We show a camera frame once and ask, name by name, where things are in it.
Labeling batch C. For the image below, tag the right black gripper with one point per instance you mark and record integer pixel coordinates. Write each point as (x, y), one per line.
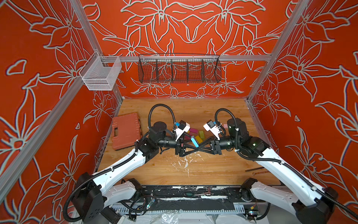
(217, 146)

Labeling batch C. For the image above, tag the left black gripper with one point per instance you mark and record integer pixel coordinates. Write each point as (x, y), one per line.
(178, 150)

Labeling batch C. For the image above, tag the blue striped block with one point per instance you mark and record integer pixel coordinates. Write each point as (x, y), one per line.
(195, 142)

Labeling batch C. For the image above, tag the yellow block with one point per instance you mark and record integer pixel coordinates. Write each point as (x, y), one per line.
(198, 139)

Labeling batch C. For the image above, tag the green block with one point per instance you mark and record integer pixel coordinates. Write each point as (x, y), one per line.
(202, 135)

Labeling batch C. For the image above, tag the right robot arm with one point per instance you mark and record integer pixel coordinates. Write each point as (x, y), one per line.
(310, 202)

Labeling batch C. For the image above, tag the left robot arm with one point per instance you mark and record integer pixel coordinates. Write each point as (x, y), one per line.
(95, 194)

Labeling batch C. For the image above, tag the magenta block top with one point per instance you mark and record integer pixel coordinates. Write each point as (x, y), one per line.
(193, 130)

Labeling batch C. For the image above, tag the red plastic tool case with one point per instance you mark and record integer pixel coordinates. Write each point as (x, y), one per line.
(126, 131)

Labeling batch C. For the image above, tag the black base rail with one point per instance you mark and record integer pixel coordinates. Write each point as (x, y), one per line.
(202, 198)

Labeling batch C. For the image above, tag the black wire basket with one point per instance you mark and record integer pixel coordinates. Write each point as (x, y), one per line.
(172, 68)

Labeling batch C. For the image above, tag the white wire basket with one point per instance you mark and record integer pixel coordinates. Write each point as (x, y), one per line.
(100, 73)

